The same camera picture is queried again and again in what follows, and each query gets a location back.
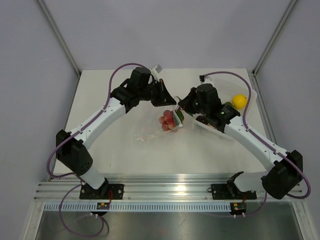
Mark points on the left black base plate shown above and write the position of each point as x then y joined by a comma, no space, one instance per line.
112,192

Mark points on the white plastic basket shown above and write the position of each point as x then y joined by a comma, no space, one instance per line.
227,89

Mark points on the clear dotted zip bag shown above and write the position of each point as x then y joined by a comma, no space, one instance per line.
155,122

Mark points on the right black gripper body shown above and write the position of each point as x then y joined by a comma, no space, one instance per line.
196,107

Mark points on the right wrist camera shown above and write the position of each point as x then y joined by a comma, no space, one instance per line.
205,80

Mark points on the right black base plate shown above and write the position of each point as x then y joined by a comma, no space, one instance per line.
220,191

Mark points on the red apple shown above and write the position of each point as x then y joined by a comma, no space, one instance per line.
202,119

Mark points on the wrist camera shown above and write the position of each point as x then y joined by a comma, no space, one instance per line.
205,80
155,72

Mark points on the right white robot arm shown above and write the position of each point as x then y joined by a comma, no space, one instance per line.
283,169

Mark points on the aluminium frame post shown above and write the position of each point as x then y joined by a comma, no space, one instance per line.
281,24
44,9

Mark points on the right aluminium frame post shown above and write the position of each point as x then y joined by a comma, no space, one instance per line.
281,24

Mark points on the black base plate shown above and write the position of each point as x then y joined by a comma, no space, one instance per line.
112,192
220,191

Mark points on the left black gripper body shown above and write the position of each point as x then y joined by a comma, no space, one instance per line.
150,92

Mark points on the yellow lemon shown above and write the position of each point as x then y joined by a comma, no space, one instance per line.
240,101

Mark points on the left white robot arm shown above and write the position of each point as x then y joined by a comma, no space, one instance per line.
72,148

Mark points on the left aluminium frame post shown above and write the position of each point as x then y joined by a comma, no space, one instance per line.
44,9

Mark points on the aluminium mounting rail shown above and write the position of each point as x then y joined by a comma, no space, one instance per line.
142,188

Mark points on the white slotted cable duct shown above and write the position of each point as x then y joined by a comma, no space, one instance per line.
212,207

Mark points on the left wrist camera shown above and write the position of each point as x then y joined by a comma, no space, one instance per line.
155,72

